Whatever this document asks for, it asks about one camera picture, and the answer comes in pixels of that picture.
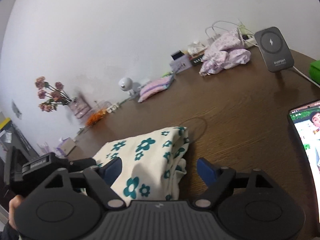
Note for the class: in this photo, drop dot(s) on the purple knitted vase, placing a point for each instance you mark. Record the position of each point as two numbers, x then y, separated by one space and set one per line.
80 107

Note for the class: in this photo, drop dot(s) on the white power strip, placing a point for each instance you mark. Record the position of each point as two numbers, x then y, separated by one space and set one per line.
247 42

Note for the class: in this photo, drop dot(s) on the grey refrigerator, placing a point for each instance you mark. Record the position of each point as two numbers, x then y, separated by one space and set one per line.
7 140

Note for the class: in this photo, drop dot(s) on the white round camera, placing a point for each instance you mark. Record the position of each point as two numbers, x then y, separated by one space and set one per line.
125 83

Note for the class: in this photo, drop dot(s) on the small black box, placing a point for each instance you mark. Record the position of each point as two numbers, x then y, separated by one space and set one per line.
177 55

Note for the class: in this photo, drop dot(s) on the smartphone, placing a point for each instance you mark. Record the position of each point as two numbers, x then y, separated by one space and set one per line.
307 142

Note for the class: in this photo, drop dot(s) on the clear container of orange peels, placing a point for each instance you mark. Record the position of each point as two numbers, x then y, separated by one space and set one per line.
96 116

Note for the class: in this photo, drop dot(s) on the person's left hand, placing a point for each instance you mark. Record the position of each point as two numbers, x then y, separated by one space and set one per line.
13 210

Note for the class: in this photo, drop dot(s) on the small green object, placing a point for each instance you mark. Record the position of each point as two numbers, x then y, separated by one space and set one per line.
166 75

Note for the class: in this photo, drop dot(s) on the purple white tissue box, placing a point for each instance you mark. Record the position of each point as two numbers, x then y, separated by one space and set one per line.
66 148

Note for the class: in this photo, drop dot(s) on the dark tissue box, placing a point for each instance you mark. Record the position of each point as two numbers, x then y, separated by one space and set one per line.
197 60

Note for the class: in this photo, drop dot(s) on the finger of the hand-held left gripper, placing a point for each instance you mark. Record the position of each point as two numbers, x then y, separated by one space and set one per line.
82 164

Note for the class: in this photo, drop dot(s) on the cream garment teal flowers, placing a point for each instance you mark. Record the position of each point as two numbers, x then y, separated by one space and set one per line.
150 160

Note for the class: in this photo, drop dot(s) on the bright green object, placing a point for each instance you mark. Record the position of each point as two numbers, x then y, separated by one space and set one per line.
315 72

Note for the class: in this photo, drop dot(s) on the pink floral garment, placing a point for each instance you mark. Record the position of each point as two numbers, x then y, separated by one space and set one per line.
225 55

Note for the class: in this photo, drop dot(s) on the pink blue garment purple trim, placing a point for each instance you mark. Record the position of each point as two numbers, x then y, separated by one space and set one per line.
155 87

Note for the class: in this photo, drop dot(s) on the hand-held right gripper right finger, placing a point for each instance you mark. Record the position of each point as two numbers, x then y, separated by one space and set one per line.
205 171

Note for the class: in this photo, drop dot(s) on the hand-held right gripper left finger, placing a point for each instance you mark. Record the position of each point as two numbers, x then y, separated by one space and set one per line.
113 170

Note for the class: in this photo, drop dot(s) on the dried pink flowers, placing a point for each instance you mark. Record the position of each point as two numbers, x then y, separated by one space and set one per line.
41 83

